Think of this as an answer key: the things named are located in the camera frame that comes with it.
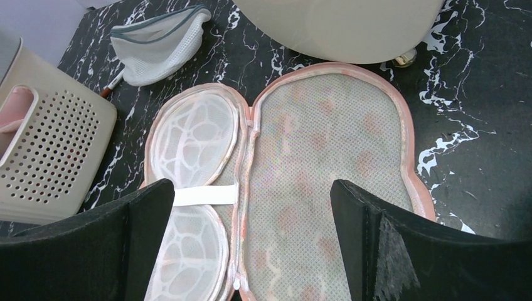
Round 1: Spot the floral mesh laundry bag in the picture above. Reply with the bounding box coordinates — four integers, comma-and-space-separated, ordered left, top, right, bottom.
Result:
144, 63, 435, 300

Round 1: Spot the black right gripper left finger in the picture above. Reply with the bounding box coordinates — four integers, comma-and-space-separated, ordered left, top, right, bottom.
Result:
1, 179, 174, 300

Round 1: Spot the pink garment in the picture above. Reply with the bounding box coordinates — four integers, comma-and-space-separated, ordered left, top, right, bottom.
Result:
1, 87, 34, 134

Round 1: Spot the white mesh laundry bag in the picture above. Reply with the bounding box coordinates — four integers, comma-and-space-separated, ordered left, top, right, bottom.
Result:
100, 5, 211, 98

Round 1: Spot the cream round drum container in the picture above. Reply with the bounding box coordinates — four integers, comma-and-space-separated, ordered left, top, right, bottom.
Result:
235, 0, 443, 64

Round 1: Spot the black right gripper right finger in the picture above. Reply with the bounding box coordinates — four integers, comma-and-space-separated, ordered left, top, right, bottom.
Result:
330, 179, 531, 300

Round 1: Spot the cream perforated laundry basket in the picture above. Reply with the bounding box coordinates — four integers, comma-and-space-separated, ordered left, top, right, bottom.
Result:
1, 45, 117, 224

